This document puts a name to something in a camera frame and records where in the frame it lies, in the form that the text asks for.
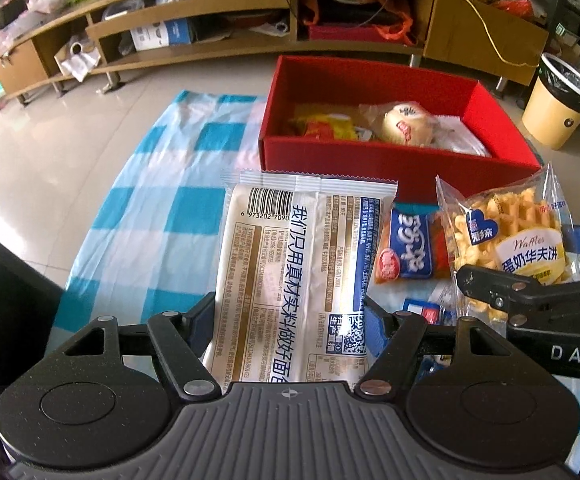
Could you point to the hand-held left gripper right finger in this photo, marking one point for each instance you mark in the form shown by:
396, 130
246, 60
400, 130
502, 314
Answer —
377, 327

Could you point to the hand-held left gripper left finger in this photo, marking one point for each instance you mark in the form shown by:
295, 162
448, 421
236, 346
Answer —
197, 317

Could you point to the clear waffle packet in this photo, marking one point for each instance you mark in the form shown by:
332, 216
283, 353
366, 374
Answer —
500, 230

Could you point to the red blue snack packet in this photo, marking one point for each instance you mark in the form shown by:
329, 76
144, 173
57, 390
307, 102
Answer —
410, 250

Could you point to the red cardboard box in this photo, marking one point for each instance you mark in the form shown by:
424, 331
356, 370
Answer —
345, 170

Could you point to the round bun packet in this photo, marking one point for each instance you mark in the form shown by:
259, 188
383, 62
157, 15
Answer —
402, 122

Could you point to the blue white checked tablecloth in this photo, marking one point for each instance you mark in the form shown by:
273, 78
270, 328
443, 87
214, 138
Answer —
169, 210

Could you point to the yellow trash bin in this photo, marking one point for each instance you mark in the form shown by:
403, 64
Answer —
545, 110

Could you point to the red plastic bag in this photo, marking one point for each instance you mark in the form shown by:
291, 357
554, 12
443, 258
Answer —
515, 7

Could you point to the orange bag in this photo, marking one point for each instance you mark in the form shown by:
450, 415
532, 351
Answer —
400, 25

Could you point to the white blue carton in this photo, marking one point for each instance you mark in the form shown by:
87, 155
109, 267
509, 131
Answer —
162, 35

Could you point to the wooden tv stand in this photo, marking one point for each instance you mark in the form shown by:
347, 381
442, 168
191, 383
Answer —
194, 20

